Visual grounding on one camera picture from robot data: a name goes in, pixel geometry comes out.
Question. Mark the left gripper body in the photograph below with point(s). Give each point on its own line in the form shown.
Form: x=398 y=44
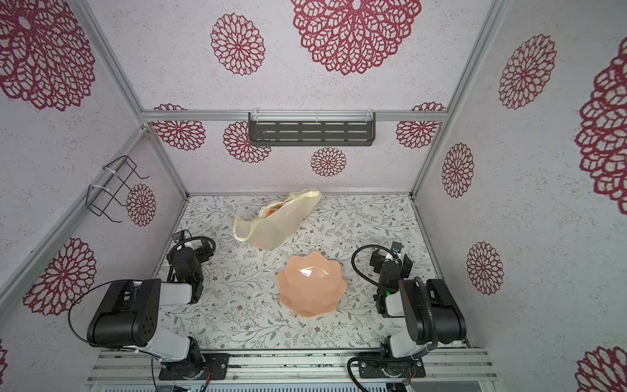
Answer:
x=200 y=278

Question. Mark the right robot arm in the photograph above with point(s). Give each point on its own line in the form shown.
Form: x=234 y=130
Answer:
x=432 y=316

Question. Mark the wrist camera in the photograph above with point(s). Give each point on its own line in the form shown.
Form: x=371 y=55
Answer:
x=181 y=236
x=382 y=255

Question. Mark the black wire wall rack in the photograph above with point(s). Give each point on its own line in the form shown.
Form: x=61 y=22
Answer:
x=102 y=194

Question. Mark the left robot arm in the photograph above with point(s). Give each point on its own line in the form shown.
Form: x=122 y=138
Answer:
x=127 y=317

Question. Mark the grey wall shelf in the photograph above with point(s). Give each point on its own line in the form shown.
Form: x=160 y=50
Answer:
x=315 y=131

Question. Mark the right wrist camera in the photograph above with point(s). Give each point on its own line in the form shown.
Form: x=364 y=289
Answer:
x=382 y=255

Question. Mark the cream plastic fruit bag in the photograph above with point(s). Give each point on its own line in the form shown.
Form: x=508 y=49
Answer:
x=276 y=221

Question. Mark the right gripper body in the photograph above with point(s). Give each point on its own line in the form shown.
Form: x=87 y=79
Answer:
x=389 y=262

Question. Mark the pink scalloped bowl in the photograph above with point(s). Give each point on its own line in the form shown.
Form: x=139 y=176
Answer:
x=311 y=285

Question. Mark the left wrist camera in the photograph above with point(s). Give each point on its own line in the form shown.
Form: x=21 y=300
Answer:
x=181 y=236

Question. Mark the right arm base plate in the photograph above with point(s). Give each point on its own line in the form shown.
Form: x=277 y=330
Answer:
x=373 y=366

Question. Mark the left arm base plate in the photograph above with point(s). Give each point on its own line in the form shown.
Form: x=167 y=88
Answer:
x=212 y=366

